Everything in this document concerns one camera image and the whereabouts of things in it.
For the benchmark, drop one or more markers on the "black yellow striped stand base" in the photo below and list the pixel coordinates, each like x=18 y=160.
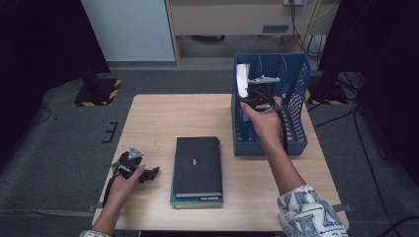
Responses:
x=326 y=95
x=99 y=95

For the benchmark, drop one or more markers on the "white panel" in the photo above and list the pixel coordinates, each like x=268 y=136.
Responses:
x=131 y=29

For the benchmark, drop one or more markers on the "teal illustrated book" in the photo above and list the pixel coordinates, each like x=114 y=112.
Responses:
x=194 y=200

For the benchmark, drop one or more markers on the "person's left patterned sleeve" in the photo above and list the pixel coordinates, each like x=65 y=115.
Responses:
x=95 y=233

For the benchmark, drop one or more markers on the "grey tape strip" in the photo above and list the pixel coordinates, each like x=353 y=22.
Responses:
x=344 y=207
x=97 y=207

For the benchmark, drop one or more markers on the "person's right patterned sleeve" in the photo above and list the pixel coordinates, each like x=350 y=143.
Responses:
x=309 y=214

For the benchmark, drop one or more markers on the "blue book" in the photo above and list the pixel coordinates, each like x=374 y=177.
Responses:
x=243 y=80

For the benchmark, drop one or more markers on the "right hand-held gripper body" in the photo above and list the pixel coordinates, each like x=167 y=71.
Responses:
x=260 y=92

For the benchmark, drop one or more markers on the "dark curtain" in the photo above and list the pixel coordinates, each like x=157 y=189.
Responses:
x=385 y=65
x=39 y=65

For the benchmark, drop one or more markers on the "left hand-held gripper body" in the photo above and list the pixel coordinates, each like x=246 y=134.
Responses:
x=130 y=161

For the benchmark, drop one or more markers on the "blue file rack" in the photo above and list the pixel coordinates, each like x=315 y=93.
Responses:
x=296 y=146

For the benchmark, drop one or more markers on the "person's left hand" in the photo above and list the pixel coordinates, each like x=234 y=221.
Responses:
x=120 y=191

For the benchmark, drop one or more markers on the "person's right hand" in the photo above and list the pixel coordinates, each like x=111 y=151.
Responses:
x=263 y=123

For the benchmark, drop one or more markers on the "black book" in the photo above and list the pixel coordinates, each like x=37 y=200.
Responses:
x=197 y=166

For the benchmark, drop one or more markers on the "person's patterned sleeve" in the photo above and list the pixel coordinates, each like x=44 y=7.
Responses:
x=309 y=214
x=95 y=233

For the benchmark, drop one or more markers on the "white power strip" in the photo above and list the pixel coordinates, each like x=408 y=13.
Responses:
x=294 y=2

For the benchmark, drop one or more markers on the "beige cabinet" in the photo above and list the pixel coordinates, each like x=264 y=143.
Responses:
x=230 y=18

